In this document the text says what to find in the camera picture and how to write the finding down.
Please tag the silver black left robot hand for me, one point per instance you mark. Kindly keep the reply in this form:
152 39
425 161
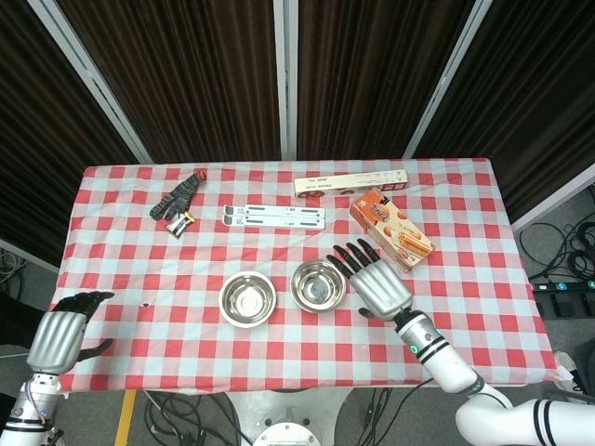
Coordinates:
56 344

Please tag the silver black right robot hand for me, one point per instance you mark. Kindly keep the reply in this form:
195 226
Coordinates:
381 288

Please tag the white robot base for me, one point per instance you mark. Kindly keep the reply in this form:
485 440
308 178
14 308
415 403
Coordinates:
288 429

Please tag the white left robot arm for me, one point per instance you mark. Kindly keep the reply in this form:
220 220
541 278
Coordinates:
28 409

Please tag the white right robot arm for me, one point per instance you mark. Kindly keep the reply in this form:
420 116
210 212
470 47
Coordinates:
446 362

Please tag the steel bowl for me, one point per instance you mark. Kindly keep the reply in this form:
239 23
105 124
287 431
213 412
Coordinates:
247 299
317 285

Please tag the red white checkered tablecloth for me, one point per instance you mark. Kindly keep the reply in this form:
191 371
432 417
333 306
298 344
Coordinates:
279 353

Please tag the orange biscuit box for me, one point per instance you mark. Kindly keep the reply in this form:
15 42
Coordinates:
395 227

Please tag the long white cardboard box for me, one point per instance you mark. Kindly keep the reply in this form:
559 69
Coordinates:
348 182

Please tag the white folding laptop stand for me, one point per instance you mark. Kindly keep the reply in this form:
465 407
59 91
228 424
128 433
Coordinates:
279 217

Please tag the black white striped packet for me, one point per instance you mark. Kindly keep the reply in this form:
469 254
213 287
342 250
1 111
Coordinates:
179 225

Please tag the black knitted glove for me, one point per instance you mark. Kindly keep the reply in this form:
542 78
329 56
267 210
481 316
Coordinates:
179 197

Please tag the white sneaker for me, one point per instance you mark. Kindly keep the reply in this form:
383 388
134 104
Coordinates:
566 361

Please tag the dark brown pleated partition panel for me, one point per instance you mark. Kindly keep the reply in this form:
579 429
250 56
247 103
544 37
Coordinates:
37 139
372 79
534 93
186 79

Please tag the white partition frame post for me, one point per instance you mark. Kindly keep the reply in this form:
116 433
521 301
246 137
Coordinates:
448 79
93 79
285 79
553 197
28 254

